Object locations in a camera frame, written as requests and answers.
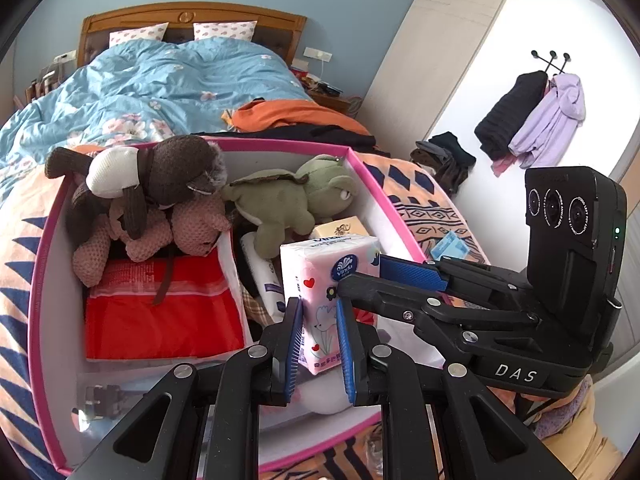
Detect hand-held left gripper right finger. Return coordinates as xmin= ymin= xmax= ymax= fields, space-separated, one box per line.
xmin=335 ymin=299 xmax=568 ymax=480

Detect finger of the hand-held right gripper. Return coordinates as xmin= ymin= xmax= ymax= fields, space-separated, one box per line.
xmin=337 ymin=271 xmax=536 ymax=347
xmin=378 ymin=253 xmax=531 ymax=293

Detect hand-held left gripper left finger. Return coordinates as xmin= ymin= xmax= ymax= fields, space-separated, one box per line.
xmin=70 ymin=296 xmax=306 ymax=480

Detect floral tissue pack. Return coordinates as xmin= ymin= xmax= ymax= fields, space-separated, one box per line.
xmin=280 ymin=236 xmax=383 ymax=376

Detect green plush toy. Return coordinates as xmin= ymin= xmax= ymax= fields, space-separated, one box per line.
xmin=220 ymin=154 xmax=357 ymax=260

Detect pink cardboard box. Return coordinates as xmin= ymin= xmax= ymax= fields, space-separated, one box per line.
xmin=27 ymin=135 xmax=451 ymax=477

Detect blue flat packet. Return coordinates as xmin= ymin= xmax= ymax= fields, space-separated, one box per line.
xmin=430 ymin=230 xmax=471 ymax=261

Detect brown plaid pouch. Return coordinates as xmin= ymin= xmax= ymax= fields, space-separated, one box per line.
xmin=242 ymin=280 xmax=273 ymax=331

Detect pale yellow box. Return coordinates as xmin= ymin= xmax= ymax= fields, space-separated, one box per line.
xmin=308 ymin=215 xmax=372 ymax=242

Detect white lotion tube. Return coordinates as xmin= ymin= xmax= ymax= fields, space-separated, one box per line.
xmin=240 ymin=231 xmax=286 ymax=325

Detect dark clothes pile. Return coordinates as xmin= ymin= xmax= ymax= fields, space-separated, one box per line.
xmin=410 ymin=131 xmax=477 ymax=198

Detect pink cloth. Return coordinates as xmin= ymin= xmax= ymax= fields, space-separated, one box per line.
xmin=491 ymin=154 xmax=521 ymax=178

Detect red flat packet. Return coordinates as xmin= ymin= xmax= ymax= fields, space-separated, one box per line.
xmin=84 ymin=249 xmax=251 ymax=361

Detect purple hoodie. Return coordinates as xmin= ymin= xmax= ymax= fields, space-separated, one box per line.
xmin=507 ymin=73 xmax=587 ymax=170

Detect black garment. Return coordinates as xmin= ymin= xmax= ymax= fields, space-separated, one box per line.
xmin=192 ymin=122 xmax=391 ymax=158

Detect pink knitted bear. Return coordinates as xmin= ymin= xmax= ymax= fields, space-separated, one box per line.
xmin=72 ymin=195 xmax=233 ymax=288

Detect black jacket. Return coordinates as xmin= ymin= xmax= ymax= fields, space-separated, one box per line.
xmin=474 ymin=71 xmax=549 ymax=161

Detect wooden nightstand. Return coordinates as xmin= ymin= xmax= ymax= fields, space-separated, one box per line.
xmin=290 ymin=57 xmax=361 ymax=117

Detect clear packet with black buckle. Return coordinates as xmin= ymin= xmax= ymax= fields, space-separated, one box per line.
xmin=75 ymin=370 xmax=201 ymax=436

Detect orange cloth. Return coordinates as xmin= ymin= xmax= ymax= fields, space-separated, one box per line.
xmin=222 ymin=100 xmax=373 ymax=136

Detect dark brown plush dog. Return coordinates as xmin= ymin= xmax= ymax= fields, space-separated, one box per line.
xmin=46 ymin=135 xmax=230 ymax=307

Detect beige wardrobe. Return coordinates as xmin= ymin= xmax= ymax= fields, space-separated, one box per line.
xmin=367 ymin=0 xmax=518 ymax=146

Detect white dotted pillow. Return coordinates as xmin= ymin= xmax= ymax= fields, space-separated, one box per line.
xmin=108 ymin=22 xmax=170 ymax=47
xmin=192 ymin=21 xmax=258 ymax=42

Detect light blue floral duvet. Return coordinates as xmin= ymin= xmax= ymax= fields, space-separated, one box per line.
xmin=0 ymin=37 xmax=313 ymax=181

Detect wooden headboard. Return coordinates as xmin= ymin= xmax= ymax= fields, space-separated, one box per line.
xmin=77 ymin=1 xmax=308 ymax=68

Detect cluttered bedside table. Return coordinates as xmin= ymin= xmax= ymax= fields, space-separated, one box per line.
xmin=25 ymin=60 xmax=76 ymax=106

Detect black wall coat hooks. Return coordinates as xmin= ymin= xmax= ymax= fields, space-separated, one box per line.
xmin=531 ymin=50 xmax=571 ymax=78

